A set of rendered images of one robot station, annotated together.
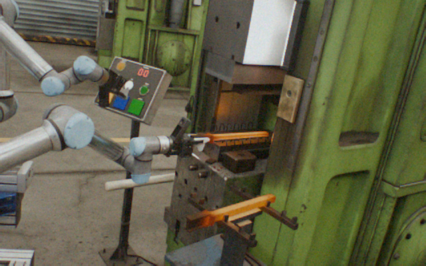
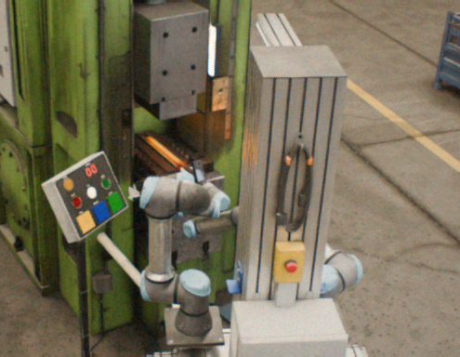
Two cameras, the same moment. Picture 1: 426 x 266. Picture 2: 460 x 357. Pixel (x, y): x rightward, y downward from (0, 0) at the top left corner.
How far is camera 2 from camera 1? 3.99 m
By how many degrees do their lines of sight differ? 75
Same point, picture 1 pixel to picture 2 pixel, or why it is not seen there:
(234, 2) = (185, 51)
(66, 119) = not seen: hidden behind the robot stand
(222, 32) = (176, 79)
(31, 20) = not seen: outside the picture
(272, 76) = not seen: hidden behind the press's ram
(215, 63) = (173, 107)
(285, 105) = (219, 99)
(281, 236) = (230, 185)
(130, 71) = (80, 179)
